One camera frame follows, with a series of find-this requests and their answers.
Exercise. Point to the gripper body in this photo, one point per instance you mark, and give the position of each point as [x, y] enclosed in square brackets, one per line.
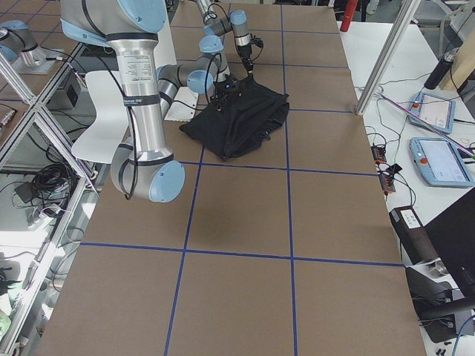
[246, 55]
[223, 88]

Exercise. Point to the teach pendant tablet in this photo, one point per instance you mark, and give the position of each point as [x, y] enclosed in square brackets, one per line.
[439, 163]
[434, 110]

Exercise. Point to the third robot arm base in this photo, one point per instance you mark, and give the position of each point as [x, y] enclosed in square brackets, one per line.
[19, 48]

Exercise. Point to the white chair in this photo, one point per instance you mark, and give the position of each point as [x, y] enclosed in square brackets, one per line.
[99, 142]

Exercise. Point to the black graphic t-shirt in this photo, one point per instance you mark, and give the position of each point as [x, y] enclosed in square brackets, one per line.
[240, 123]

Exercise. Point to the lower teach pendant tablet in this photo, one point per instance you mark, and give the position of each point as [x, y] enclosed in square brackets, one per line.
[439, 163]

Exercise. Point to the upper teach pendant tablet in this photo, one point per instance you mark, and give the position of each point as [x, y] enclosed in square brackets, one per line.
[434, 110]

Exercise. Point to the black water bottle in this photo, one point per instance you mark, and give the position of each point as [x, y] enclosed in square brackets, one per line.
[442, 68]

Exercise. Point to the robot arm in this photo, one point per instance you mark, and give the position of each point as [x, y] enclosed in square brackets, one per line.
[143, 165]
[235, 22]

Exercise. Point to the red cylinder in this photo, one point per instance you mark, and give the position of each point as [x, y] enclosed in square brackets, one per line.
[348, 15]

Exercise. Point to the aluminium frame post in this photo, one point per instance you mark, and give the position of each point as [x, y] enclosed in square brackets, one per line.
[395, 35]

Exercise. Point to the black box on desk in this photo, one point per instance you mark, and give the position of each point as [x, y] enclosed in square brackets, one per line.
[412, 234]

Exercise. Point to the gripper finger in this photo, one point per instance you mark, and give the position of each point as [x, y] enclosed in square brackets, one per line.
[249, 66]

